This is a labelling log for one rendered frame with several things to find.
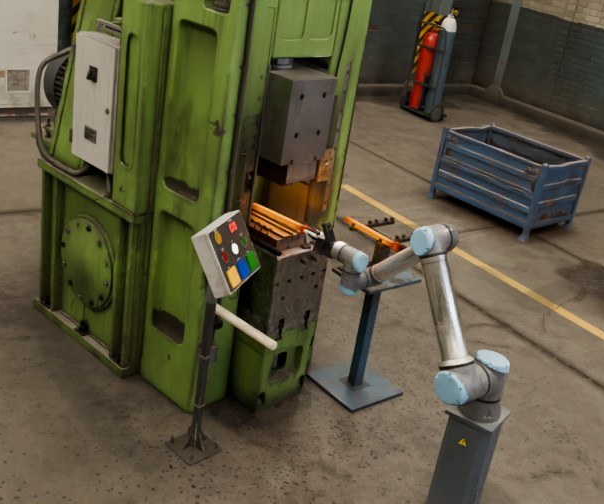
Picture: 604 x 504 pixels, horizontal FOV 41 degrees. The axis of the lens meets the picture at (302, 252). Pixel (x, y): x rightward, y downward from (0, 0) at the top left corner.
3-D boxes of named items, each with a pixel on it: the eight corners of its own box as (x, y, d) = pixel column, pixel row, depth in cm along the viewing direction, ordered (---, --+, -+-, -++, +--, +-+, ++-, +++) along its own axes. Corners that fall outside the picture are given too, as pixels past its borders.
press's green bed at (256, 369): (303, 393, 454) (316, 319, 436) (254, 415, 428) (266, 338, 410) (238, 348, 487) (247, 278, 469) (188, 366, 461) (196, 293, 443)
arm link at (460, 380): (492, 397, 335) (453, 219, 338) (463, 408, 325) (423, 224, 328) (464, 398, 347) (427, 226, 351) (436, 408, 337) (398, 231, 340)
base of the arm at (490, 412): (507, 410, 357) (512, 391, 353) (490, 429, 343) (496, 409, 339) (467, 392, 366) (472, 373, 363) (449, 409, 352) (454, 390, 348)
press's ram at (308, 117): (336, 156, 403) (349, 76, 387) (280, 166, 376) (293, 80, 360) (277, 132, 428) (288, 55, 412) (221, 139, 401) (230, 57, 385)
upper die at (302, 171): (314, 178, 397) (317, 160, 393) (285, 184, 383) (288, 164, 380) (256, 152, 422) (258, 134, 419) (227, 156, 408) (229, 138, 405)
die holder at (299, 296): (317, 320, 436) (331, 243, 418) (266, 338, 409) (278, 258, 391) (247, 278, 469) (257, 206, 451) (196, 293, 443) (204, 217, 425)
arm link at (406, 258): (465, 216, 348) (370, 267, 400) (445, 219, 340) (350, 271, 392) (475, 241, 345) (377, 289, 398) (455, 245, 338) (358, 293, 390)
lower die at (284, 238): (303, 244, 411) (306, 229, 408) (275, 252, 397) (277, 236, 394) (247, 215, 437) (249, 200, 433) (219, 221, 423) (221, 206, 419)
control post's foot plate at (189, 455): (224, 450, 398) (227, 435, 395) (189, 467, 383) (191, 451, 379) (197, 427, 411) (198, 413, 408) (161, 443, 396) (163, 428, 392)
